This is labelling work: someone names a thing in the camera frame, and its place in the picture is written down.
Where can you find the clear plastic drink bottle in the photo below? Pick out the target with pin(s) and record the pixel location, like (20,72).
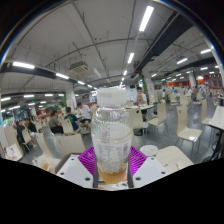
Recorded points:
(111,136)

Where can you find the beige square dining table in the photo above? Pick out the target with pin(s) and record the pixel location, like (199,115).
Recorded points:
(11,151)
(218,118)

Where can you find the group of ceiling lights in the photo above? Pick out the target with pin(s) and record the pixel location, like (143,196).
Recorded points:
(146,18)

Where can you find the group of beige chairs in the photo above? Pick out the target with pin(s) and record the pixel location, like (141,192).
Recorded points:
(188,126)

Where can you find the ceiling air conditioner unit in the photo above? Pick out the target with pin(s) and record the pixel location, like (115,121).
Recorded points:
(79,67)

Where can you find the person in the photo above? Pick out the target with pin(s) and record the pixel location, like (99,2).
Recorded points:
(70,120)
(31,126)
(85,111)
(141,98)
(20,131)
(53,121)

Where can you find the beige chair with round hole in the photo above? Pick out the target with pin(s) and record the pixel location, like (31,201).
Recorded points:
(173,156)
(70,144)

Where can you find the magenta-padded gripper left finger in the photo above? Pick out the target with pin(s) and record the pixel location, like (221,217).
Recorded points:
(73,170)

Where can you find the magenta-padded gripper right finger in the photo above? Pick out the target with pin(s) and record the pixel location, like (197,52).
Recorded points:
(150,170)

